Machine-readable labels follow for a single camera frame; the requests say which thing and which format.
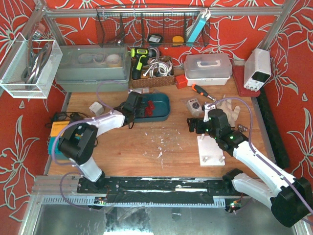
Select large red spring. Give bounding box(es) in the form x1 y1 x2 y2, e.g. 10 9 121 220
144 100 155 117

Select bagged white switch box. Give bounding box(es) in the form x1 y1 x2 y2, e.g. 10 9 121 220
181 97 203 117

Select white knit work glove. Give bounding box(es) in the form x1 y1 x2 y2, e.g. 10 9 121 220
216 99 241 127

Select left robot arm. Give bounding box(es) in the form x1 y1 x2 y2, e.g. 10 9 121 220
58 91 143 188

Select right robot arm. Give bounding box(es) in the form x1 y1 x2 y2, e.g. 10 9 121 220
187 109 313 228

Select metal tee pipe fitting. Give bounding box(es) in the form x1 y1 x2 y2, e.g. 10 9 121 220
238 124 248 133

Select teal plastic tray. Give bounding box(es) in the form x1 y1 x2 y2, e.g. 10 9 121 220
134 93 171 123

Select orange black screwdriver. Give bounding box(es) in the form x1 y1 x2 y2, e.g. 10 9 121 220
191 84 217 102

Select white cube adapter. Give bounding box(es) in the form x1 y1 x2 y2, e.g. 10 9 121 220
89 101 105 116

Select wicker basket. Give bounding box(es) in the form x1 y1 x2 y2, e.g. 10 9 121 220
130 69 175 88

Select red power cube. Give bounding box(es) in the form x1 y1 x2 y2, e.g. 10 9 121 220
175 74 187 89

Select white plastic toolbox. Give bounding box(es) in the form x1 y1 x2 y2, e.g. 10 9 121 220
184 53 232 86

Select grey plastic storage box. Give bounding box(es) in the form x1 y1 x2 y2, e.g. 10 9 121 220
55 45 131 93

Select red tool case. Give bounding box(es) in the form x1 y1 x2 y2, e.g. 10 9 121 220
231 65 261 97

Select white power supply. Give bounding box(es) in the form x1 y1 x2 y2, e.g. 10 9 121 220
244 48 271 92

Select black round tape measure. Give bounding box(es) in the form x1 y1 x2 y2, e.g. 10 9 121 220
147 34 163 47

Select orange teal device box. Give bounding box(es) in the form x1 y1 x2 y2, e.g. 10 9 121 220
48 120 69 160

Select blue white box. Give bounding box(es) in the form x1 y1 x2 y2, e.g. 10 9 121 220
186 8 211 47

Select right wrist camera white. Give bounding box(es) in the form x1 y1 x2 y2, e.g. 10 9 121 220
202 103 216 122

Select white peg base plate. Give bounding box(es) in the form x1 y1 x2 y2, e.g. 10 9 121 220
197 134 225 166

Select white coiled cables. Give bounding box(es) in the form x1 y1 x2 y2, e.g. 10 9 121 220
144 61 173 77

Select green cordless drill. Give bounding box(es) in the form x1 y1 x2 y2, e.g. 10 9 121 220
130 47 157 80

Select black cable chain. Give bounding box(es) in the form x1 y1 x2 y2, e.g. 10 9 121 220
258 87 291 171

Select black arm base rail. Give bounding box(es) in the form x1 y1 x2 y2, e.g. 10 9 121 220
77 177 241 205

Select black wire wall basket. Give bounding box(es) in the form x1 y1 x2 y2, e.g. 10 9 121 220
95 3 210 47

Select clear acrylic wall bin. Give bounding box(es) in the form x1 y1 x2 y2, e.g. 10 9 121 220
0 33 63 99

